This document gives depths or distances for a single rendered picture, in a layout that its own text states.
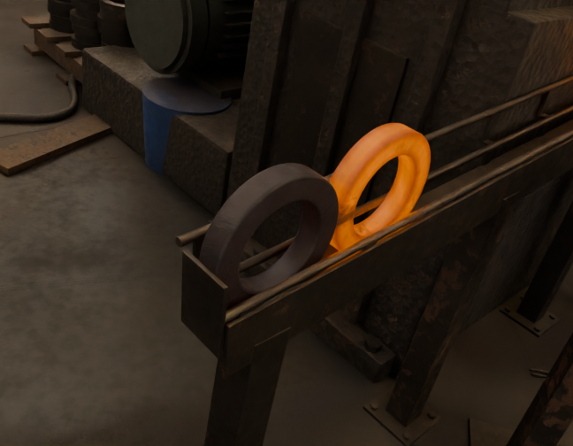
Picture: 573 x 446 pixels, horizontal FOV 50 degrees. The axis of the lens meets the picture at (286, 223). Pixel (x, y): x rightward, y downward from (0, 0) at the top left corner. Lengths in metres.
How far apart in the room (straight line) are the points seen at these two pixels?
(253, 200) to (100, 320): 0.99
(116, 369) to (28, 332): 0.23
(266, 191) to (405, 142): 0.23
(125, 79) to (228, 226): 1.65
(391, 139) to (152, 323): 0.95
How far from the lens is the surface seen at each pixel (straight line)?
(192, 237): 0.68
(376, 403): 1.47
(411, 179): 0.86
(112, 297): 1.63
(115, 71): 2.30
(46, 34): 2.93
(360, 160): 0.74
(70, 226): 1.87
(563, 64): 1.34
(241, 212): 0.62
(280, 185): 0.63
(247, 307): 0.68
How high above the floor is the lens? 1.07
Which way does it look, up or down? 33 degrees down
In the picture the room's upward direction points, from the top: 12 degrees clockwise
